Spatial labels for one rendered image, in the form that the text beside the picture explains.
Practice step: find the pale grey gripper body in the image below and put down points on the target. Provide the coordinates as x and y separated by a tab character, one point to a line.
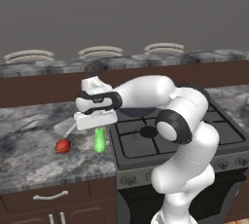
95	120

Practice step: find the round grey stove knob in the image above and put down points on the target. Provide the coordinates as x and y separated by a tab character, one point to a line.
222	164
128	180
243	161
149	177

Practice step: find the black gas stove with oven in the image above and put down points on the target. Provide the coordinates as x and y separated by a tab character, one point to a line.
136	143

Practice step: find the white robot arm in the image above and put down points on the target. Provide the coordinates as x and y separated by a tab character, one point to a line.
188	137

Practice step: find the dark cooking pot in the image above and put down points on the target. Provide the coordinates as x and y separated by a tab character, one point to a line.
136	112

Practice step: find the brown bar counter panel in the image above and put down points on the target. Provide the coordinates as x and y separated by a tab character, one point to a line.
39	90

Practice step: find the brown cupboard door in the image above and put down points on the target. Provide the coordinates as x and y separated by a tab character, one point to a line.
26	218
90	213

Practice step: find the brown drawer front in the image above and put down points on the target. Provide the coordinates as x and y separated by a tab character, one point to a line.
19	198

